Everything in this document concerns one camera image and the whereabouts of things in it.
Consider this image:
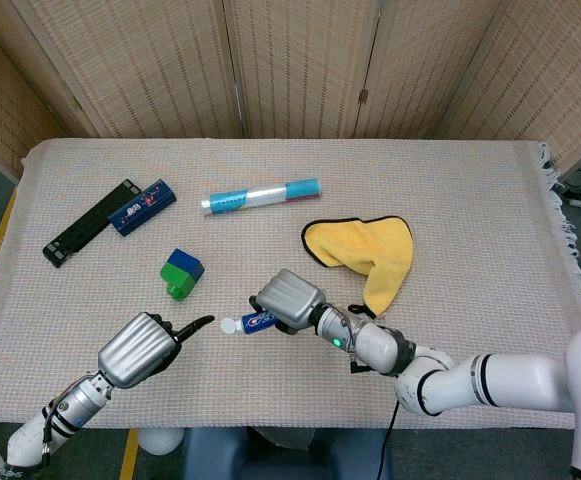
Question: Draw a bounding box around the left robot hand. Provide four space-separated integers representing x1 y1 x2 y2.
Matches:
97 312 216 390

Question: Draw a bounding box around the long black bar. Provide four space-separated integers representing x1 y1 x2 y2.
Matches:
42 178 144 269

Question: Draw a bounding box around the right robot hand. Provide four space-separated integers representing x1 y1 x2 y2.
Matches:
248 268 327 335

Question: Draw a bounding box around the woven folding screen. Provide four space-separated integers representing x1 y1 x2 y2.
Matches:
0 0 581 176

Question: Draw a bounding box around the blue white toothpaste tube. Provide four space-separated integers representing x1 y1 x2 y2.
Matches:
219 310 279 337

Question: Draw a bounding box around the beige woven tablecloth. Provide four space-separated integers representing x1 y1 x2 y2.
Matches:
0 138 581 431

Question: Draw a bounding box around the blue building block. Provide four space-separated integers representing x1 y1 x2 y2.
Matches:
166 248 206 289

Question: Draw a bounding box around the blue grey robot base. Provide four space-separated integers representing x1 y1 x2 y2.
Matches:
137 427 394 480

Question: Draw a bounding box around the green building block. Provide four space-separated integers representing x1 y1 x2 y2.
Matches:
159 262 196 304

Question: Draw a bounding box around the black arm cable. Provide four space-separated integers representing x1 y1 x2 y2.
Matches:
379 399 401 480

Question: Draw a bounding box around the yellow microfiber cloth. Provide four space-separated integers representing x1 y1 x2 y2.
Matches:
300 214 416 320

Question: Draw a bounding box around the dark blue rectangular box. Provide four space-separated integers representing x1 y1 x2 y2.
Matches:
107 178 179 238

